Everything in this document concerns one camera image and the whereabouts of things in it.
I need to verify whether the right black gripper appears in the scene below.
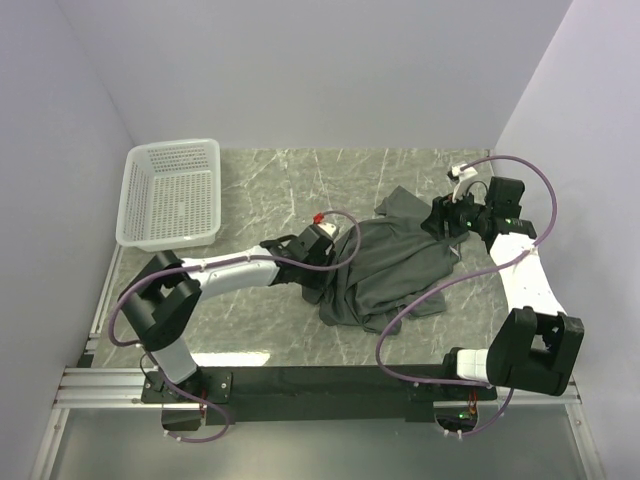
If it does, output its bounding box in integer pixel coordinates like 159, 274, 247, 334
420, 184, 492, 242

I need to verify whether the dark grey t shirt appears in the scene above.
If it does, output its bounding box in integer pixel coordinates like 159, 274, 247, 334
302, 186, 469, 334

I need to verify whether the white perforated plastic basket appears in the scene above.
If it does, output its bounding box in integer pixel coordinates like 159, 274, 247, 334
115, 139, 221, 252

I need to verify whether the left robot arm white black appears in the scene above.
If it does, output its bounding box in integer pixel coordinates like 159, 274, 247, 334
119, 222, 339, 402

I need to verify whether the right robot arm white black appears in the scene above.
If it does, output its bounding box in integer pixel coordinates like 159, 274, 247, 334
421, 170, 584, 399

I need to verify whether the black base crossbar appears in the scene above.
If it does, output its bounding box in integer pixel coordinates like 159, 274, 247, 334
140, 363, 499, 431

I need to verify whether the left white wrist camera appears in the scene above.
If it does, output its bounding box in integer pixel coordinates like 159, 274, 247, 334
312, 213, 340, 240

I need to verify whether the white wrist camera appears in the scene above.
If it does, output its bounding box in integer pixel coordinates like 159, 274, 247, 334
312, 213, 340, 240
447, 164, 478, 202

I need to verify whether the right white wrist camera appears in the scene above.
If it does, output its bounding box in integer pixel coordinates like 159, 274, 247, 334
447, 164, 478, 202

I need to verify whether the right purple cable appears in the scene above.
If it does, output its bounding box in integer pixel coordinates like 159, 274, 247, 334
374, 154, 559, 441

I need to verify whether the purple cable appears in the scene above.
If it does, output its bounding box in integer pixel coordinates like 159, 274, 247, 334
108, 209, 364, 444
374, 154, 559, 441

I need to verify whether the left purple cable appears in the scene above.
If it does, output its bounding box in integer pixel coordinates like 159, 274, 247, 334
108, 209, 364, 444

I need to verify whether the aluminium frame rail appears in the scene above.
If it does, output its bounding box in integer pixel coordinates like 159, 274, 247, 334
29, 244, 151, 480

